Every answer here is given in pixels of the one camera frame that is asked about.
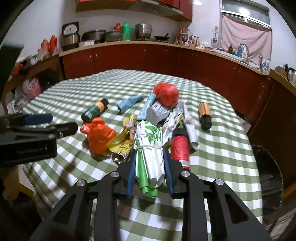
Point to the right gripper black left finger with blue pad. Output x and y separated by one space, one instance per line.
90 207

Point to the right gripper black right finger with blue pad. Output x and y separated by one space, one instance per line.
212 210

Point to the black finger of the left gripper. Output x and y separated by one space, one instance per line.
59 130

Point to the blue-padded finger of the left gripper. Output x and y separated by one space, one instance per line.
20 119

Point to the orange plastic bag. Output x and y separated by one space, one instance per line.
98 134

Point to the green bottle orange label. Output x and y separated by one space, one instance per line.
95 110

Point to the yellow snack wrapper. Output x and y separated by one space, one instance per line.
121 145

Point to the light blue wrapper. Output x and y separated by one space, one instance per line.
125 104

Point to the teal white tube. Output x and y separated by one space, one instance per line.
143 112

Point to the red bottle black cap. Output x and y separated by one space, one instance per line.
180 147

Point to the orange bottle black cap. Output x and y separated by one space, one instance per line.
205 117

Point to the red plastic bag ball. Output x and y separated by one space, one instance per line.
167 94

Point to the white red-printed wrapper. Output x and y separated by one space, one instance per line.
157 113

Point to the black trash bin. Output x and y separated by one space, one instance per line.
271 182

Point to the pink plastic bag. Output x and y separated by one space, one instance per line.
31 88

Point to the green checked tablecloth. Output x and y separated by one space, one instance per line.
223 152

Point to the orange detergent bottle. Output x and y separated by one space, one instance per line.
52 45

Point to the rice cooker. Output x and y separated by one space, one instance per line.
70 36

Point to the dark cooking pot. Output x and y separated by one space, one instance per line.
97 35

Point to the grey wok bowl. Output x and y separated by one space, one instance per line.
113 36

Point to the red thermos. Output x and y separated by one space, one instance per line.
117 27

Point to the green thermos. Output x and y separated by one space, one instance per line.
126 31

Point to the red lower cabinets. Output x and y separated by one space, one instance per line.
266 100

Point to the red cabinets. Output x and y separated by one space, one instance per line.
180 11
266 100

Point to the steel stock pot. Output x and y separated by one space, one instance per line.
143 31

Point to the black frying pan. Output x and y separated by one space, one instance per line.
164 38

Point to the spice jar rack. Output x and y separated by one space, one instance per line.
184 37

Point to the steel kettle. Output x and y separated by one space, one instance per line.
291 74

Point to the steel faucet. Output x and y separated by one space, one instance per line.
243 53

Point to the red upper cabinets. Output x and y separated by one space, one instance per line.
180 11

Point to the pink window curtain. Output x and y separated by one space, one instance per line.
257 38

